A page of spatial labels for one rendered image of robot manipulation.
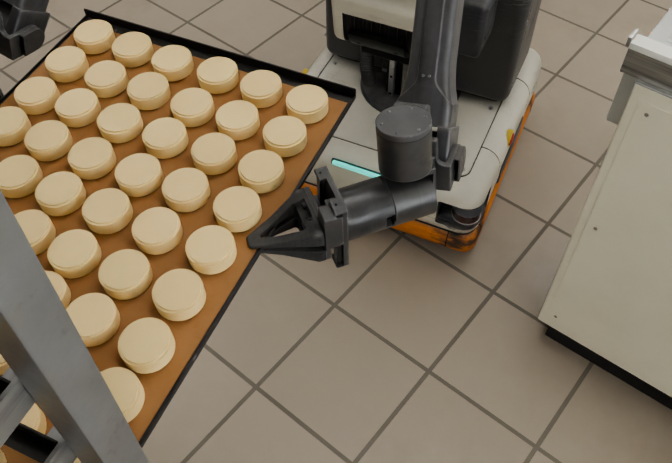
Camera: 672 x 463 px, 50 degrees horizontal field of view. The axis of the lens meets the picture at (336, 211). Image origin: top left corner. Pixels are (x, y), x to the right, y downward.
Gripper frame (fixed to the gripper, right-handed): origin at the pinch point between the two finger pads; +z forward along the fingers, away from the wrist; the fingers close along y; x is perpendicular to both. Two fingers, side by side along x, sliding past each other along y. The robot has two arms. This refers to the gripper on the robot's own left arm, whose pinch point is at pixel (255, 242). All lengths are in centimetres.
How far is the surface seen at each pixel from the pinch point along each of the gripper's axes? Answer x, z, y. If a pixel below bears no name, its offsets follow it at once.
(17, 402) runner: -21.7, 18.4, -21.9
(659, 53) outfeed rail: 22, -72, 15
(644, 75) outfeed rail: 23, -71, 20
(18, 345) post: -22.9, 15.8, -29.2
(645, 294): 7, -78, 68
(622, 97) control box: 27, -73, 29
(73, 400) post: -22.8, 15.3, -22.0
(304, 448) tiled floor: 15, -4, 103
